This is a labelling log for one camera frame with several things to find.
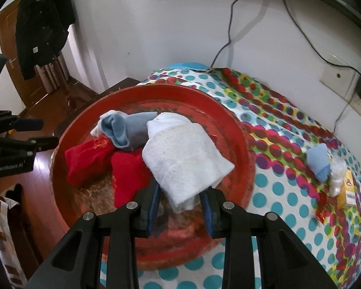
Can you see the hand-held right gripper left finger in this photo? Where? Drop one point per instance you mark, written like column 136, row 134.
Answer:
column 155, row 207

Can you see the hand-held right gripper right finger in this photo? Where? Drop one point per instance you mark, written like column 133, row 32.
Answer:
column 207, row 213

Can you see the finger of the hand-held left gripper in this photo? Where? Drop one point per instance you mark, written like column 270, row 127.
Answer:
column 30, row 124
column 45, row 142

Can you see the red sock with gold print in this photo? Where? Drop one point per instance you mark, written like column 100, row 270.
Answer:
column 129, row 177
column 84, row 159

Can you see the round red tray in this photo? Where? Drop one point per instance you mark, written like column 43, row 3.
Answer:
column 78, row 120

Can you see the blue sock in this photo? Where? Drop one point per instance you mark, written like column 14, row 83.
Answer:
column 123, row 129
column 317, row 159

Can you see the brown pleated cloth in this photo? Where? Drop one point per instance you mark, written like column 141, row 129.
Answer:
column 52, row 72

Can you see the white brown checked bag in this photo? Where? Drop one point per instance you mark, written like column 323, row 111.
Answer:
column 3, row 240

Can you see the colourful polka dot tablecloth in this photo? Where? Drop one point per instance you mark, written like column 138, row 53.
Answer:
column 288, row 204

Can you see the black coat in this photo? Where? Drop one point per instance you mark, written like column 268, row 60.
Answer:
column 42, row 27

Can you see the red foil candy wrapper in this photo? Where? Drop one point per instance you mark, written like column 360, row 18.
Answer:
column 320, row 216

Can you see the white plastic bag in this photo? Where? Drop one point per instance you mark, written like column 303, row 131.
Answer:
column 337, row 174

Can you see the yellow cardboard box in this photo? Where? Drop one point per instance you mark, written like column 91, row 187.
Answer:
column 347, row 192

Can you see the teal cushion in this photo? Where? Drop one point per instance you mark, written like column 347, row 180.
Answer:
column 186, row 65

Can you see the beige wall plate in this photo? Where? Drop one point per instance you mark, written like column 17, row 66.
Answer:
column 338, row 81

